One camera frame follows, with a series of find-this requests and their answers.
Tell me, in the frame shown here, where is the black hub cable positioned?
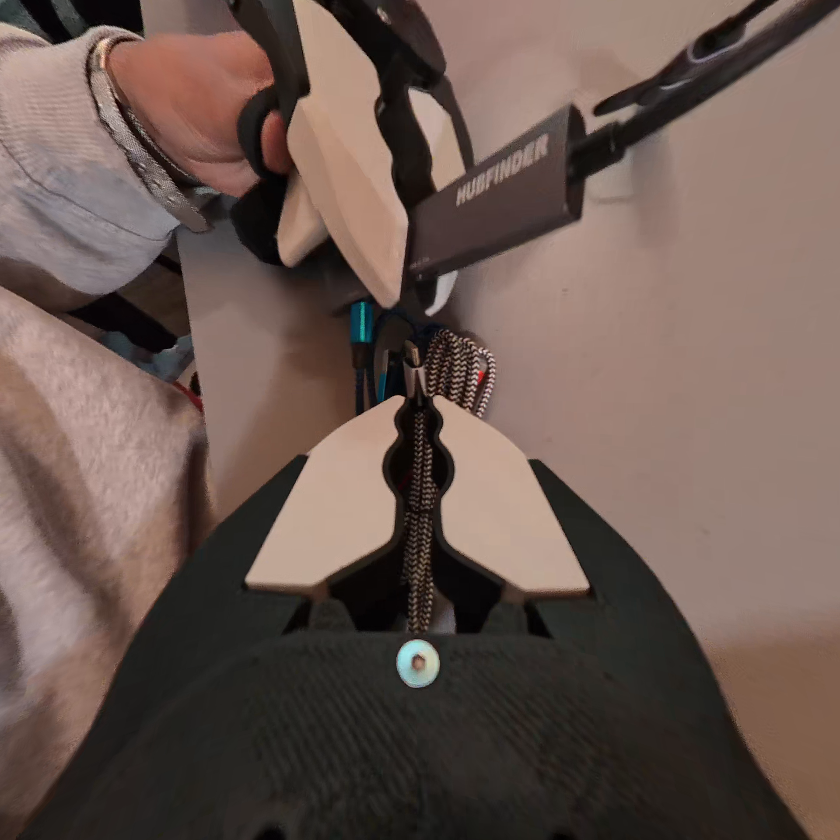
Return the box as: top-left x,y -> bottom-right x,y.
567,0 -> 840,178

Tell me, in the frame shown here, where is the white black braided cable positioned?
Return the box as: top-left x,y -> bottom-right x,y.
399,328 -> 497,634

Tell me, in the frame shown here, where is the person's left hand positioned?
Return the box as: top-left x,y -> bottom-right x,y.
107,29 -> 294,198

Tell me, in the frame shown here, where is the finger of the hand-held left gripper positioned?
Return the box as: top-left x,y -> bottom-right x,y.
287,0 -> 411,309
377,82 -> 476,317

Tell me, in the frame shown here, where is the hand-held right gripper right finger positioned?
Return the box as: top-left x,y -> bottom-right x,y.
430,395 -> 592,605

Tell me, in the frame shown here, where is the blue braided usb cable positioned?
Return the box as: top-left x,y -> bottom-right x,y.
348,301 -> 421,417

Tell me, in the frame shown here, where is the grey watch strap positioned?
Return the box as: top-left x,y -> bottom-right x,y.
88,36 -> 214,234

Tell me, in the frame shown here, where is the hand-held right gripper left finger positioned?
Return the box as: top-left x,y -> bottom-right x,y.
244,394 -> 404,601

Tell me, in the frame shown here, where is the person's left forearm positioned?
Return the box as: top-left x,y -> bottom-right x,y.
0,23 -> 181,296

